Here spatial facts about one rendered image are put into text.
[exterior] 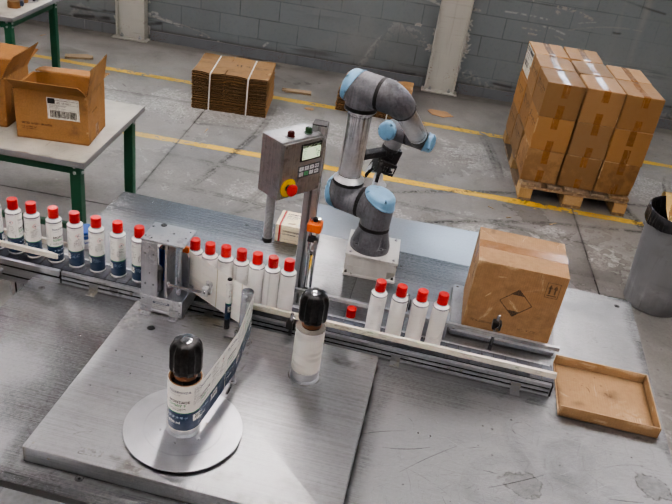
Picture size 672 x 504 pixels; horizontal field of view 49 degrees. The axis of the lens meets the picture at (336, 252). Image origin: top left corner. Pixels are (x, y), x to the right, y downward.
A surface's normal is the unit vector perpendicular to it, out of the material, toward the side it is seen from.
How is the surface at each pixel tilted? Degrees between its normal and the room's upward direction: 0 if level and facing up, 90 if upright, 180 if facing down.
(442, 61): 90
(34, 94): 91
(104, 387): 0
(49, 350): 0
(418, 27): 90
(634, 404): 0
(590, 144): 90
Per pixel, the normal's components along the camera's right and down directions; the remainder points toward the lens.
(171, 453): 0.13, -0.85
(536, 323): -0.19, 0.48
